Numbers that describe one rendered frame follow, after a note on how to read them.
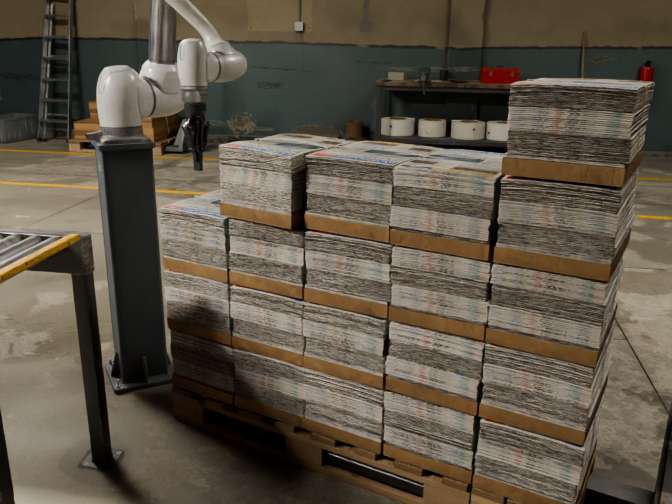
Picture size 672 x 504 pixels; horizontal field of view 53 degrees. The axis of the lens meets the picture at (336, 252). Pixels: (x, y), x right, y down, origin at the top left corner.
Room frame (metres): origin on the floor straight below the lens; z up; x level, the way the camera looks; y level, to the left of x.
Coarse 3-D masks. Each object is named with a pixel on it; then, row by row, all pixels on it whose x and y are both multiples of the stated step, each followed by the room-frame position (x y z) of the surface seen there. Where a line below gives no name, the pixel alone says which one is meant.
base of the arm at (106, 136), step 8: (104, 128) 2.51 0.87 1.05; (112, 128) 2.50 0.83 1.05; (120, 128) 2.50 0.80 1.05; (128, 128) 2.51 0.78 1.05; (136, 128) 2.54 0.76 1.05; (88, 136) 2.51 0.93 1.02; (96, 136) 2.52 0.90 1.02; (104, 136) 2.50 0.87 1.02; (112, 136) 2.49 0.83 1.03; (120, 136) 2.50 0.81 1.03; (128, 136) 2.51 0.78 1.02; (136, 136) 2.53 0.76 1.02; (144, 136) 2.55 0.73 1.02; (104, 144) 2.46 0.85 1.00
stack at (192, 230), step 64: (192, 256) 2.16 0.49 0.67; (256, 256) 2.03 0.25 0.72; (320, 256) 1.92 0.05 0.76; (384, 256) 1.81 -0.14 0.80; (448, 256) 1.72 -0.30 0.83; (192, 320) 2.16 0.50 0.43; (256, 320) 2.02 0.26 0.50; (320, 320) 1.91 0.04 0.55; (384, 320) 1.82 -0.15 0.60; (256, 384) 2.03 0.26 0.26; (320, 384) 1.91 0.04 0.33; (448, 384) 1.70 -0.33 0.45; (256, 448) 2.03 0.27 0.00; (320, 448) 1.91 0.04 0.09; (448, 448) 1.70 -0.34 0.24
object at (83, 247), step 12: (0, 228) 2.03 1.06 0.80; (84, 240) 1.94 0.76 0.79; (60, 252) 1.95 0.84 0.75; (72, 252) 1.94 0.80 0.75; (84, 252) 1.94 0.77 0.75; (36, 264) 1.96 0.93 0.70; (48, 264) 1.96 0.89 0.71; (60, 264) 1.95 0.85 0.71; (72, 264) 1.94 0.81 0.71; (84, 264) 1.94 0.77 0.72
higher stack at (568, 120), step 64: (512, 128) 1.65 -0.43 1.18; (576, 128) 1.58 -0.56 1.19; (640, 128) 1.68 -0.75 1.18; (512, 192) 1.64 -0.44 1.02; (576, 192) 1.57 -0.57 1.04; (576, 256) 1.56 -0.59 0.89; (512, 320) 1.62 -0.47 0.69; (576, 320) 1.55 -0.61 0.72; (512, 384) 1.62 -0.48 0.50; (576, 384) 1.54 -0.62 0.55; (512, 448) 1.61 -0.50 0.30; (576, 448) 1.52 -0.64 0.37
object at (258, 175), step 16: (224, 144) 2.10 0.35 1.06; (240, 144) 2.10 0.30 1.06; (256, 144) 2.11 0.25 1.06; (272, 144) 2.14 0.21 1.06; (224, 160) 2.08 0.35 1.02; (240, 160) 2.04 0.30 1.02; (256, 160) 2.00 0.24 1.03; (272, 160) 1.97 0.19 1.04; (288, 160) 1.94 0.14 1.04; (304, 160) 1.99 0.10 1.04; (224, 176) 2.08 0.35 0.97; (240, 176) 2.05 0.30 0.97; (256, 176) 2.02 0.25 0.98; (272, 176) 1.98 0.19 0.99; (288, 176) 1.95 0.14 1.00; (304, 176) 1.99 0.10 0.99; (224, 192) 2.09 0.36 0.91; (240, 192) 2.05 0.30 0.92; (256, 192) 2.01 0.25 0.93; (272, 192) 1.98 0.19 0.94; (288, 192) 1.95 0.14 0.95; (304, 192) 2.00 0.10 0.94; (256, 208) 2.02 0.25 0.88; (272, 208) 1.98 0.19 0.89; (288, 208) 1.95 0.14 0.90; (304, 208) 2.00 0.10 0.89
